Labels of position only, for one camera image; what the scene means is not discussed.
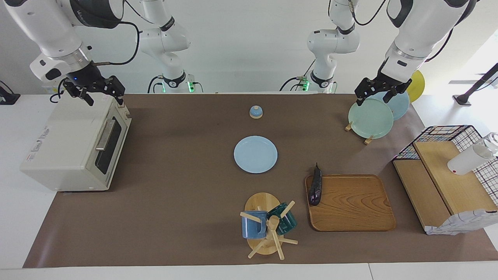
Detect cream toaster oven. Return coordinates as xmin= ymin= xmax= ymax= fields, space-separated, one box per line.
xmin=19 ymin=93 xmax=132 ymax=192

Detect dark purple eggplant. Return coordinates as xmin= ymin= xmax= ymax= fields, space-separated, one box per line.
xmin=309 ymin=163 xmax=323 ymax=206

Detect light blue racked plate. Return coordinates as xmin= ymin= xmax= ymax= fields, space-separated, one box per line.
xmin=373 ymin=90 xmax=410 ymax=121

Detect mint green plate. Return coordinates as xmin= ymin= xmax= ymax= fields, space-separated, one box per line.
xmin=348 ymin=98 xmax=394 ymax=139

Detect yellow plate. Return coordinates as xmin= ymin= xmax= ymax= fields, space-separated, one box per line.
xmin=407 ymin=70 xmax=425 ymax=103

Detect white power strip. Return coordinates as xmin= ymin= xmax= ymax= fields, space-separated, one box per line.
xmin=42 ymin=84 xmax=65 ymax=97

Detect wooden plate rack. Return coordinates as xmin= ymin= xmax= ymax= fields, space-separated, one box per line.
xmin=345 ymin=121 xmax=374 ymax=145

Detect black desk clamp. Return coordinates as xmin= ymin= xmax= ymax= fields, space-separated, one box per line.
xmin=0 ymin=80 xmax=21 ymax=105

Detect wooden serving tray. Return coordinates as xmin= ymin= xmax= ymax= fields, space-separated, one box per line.
xmin=305 ymin=174 xmax=396 ymax=232

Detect brown table mat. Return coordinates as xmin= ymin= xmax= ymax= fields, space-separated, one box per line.
xmin=23 ymin=93 xmax=498 ymax=268

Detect wooden mug tree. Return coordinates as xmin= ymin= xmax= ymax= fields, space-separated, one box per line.
xmin=240 ymin=192 xmax=299 ymax=260

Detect dark green mug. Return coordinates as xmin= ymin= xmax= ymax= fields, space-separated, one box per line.
xmin=267 ymin=202 xmax=298 ymax=235

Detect white patterned cloth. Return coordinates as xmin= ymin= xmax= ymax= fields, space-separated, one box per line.
xmin=425 ymin=209 xmax=498 ymax=235

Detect blue mug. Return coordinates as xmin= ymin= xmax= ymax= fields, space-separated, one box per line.
xmin=241 ymin=210 xmax=268 ymax=239

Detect black base cable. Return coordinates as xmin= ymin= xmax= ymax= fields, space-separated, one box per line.
xmin=147 ymin=76 xmax=164 ymax=94
xmin=279 ymin=77 xmax=309 ymax=92

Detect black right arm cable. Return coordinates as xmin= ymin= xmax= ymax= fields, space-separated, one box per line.
xmin=95 ymin=20 xmax=141 ymax=67

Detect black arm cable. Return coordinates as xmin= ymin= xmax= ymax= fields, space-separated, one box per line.
xmin=95 ymin=20 xmax=141 ymax=67
xmin=424 ymin=27 xmax=456 ymax=63

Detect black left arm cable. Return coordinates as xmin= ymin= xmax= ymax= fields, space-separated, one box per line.
xmin=424 ymin=27 xmax=456 ymax=63

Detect black wire basket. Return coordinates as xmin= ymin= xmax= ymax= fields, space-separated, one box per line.
xmin=392 ymin=125 xmax=498 ymax=207

